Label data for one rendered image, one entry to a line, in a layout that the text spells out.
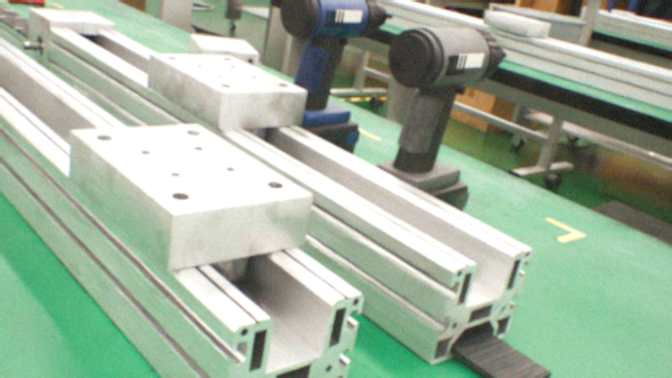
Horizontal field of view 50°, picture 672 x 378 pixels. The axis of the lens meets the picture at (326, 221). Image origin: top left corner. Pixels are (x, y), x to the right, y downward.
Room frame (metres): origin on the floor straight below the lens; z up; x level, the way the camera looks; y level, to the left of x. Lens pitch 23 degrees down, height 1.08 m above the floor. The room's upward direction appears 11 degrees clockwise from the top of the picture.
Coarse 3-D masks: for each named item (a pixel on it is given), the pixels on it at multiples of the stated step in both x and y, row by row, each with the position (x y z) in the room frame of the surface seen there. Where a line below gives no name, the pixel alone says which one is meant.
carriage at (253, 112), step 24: (168, 72) 0.78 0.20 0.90; (192, 72) 0.76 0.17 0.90; (216, 72) 0.78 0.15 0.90; (240, 72) 0.81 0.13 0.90; (264, 72) 0.83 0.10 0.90; (168, 96) 0.78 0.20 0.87; (192, 96) 0.74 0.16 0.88; (216, 96) 0.71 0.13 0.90; (240, 96) 0.72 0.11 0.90; (264, 96) 0.74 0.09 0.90; (288, 96) 0.76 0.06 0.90; (216, 120) 0.71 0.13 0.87; (240, 120) 0.72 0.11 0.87; (264, 120) 0.74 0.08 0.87; (288, 120) 0.76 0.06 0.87
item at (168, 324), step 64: (0, 64) 0.86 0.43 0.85; (0, 128) 0.66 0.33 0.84; (64, 128) 0.71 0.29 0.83; (64, 192) 0.53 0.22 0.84; (64, 256) 0.52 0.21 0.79; (128, 256) 0.44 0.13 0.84; (256, 256) 0.45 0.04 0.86; (128, 320) 0.43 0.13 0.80; (192, 320) 0.38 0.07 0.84; (256, 320) 0.36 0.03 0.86; (320, 320) 0.40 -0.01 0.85
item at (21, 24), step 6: (0, 6) 1.41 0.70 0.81; (6, 6) 1.41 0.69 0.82; (0, 12) 1.35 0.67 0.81; (6, 12) 1.36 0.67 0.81; (12, 12) 1.37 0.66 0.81; (0, 18) 1.30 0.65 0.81; (6, 18) 1.30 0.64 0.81; (12, 18) 1.32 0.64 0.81; (18, 18) 1.32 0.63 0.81; (24, 18) 1.33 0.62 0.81; (6, 24) 1.27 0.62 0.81; (12, 24) 1.26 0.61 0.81; (18, 24) 1.27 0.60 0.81; (24, 24) 1.28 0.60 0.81; (18, 30) 1.23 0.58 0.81; (24, 30) 1.23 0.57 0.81; (24, 36) 1.20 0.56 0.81
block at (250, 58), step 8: (192, 40) 1.13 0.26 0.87; (200, 40) 1.12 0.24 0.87; (208, 40) 1.13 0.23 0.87; (216, 40) 1.14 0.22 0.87; (224, 40) 1.15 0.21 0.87; (232, 40) 1.17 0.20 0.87; (240, 40) 1.18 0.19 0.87; (192, 48) 1.12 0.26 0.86; (200, 48) 1.06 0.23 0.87; (208, 48) 1.07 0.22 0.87; (216, 48) 1.08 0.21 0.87; (224, 48) 1.09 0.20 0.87; (232, 48) 1.10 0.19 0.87; (240, 48) 1.11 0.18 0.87; (248, 48) 1.12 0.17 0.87; (232, 56) 1.08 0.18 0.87; (240, 56) 1.08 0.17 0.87; (248, 56) 1.09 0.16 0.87; (256, 56) 1.09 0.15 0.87; (256, 64) 1.10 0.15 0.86
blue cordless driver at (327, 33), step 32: (288, 0) 0.90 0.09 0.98; (320, 0) 0.90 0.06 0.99; (352, 0) 0.95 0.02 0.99; (288, 32) 0.90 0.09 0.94; (320, 32) 0.90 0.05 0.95; (352, 32) 0.95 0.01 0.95; (320, 64) 0.92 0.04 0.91; (320, 96) 0.93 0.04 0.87; (320, 128) 0.91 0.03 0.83; (352, 128) 0.96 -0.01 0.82
